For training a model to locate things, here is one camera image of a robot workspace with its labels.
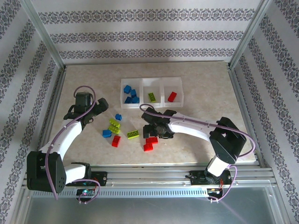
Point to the white bin for green bricks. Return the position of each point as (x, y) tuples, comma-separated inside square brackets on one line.
[(151, 105)]

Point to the white bin for red bricks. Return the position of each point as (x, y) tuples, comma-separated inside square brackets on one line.
[(171, 105)]

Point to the blue lego brick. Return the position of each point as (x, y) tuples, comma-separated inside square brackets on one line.
[(107, 133), (128, 100), (133, 93), (135, 100), (118, 116), (127, 88)]

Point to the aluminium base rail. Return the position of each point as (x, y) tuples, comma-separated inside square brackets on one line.
[(151, 177)]

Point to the aluminium frame post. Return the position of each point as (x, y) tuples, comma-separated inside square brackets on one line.
[(44, 35), (248, 35)]

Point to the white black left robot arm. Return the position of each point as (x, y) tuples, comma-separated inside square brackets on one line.
[(67, 135)]

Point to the aluminium side rail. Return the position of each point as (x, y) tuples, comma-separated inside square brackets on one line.
[(50, 116), (238, 93)]

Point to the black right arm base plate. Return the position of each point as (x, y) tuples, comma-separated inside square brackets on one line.
[(196, 178)]

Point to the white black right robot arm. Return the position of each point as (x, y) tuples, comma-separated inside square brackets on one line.
[(191, 127)]

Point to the small circuit board with LED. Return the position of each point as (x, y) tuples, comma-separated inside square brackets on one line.
[(85, 192)]

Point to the red lego brick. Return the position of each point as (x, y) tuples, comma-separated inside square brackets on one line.
[(116, 141), (153, 140), (172, 96), (148, 147)]

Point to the grey metal sheet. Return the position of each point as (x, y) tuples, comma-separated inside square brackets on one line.
[(140, 212)]

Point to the green lego brick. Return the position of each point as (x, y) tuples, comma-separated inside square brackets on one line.
[(114, 122), (152, 97), (133, 134), (114, 130)]

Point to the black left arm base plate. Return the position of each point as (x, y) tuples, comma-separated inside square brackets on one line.
[(101, 178)]

